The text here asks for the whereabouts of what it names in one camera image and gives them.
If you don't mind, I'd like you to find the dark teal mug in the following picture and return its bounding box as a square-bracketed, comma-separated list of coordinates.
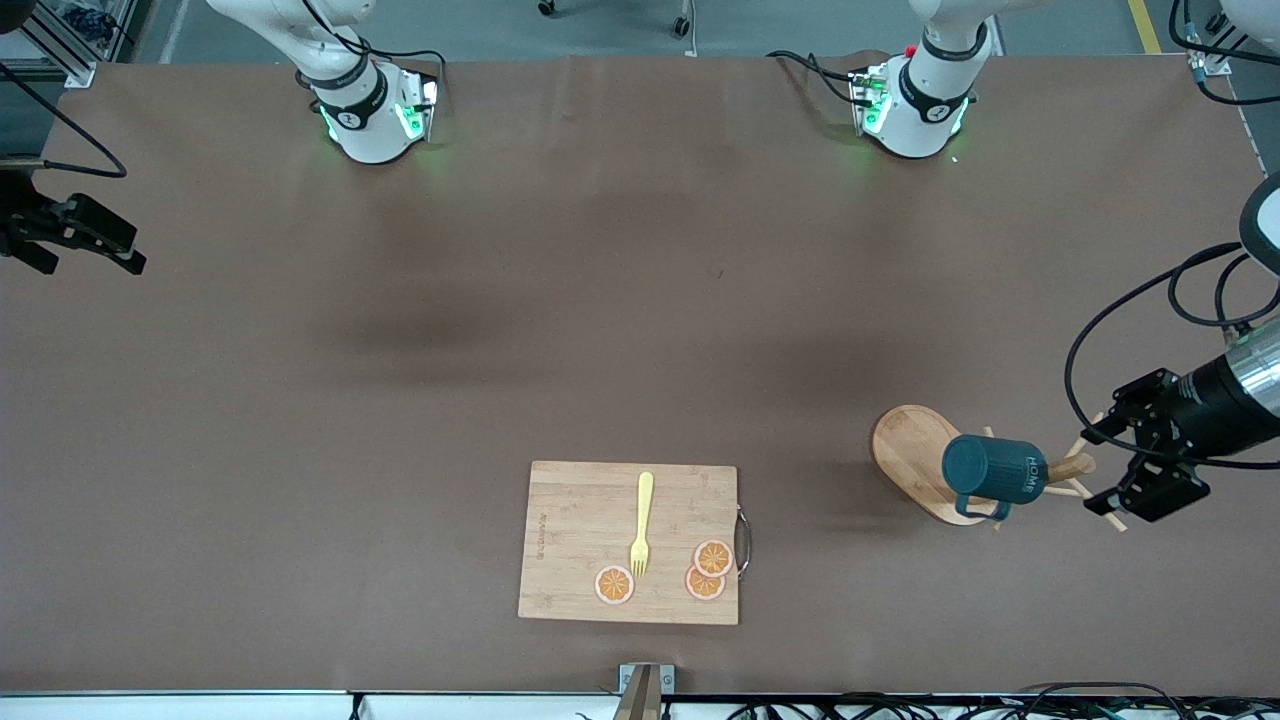
[941, 434, 1050, 520]

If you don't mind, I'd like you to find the wooden mug tree rack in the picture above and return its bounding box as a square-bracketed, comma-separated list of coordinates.
[870, 404, 1128, 532]

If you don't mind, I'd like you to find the yellow plastic fork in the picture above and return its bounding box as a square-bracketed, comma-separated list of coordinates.
[629, 472, 656, 579]

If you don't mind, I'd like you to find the bamboo cutting board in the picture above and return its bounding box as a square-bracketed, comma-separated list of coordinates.
[518, 461, 751, 627]

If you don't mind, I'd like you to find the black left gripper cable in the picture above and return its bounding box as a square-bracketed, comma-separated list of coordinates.
[1063, 0, 1280, 471]

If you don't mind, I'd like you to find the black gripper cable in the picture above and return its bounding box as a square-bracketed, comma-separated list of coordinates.
[0, 60, 128, 179]
[1063, 0, 1280, 471]

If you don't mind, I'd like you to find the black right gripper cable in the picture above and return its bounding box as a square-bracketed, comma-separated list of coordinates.
[0, 60, 128, 179]

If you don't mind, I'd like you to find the aluminium frame profile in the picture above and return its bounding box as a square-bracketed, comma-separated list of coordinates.
[1197, 0, 1280, 77]
[0, 0, 98, 88]

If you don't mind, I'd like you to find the black cable bundle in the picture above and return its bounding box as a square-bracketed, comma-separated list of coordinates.
[730, 682, 1280, 720]

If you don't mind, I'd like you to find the black arm base cable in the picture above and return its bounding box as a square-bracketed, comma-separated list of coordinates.
[766, 48, 871, 108]
[300, 0, 448, 96]

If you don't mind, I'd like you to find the white table edge rail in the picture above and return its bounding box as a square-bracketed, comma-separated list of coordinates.
[0, 688, 621, 720]

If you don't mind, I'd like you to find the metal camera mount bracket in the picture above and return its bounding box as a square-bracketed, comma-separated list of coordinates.
[618, 663, 676, 720]

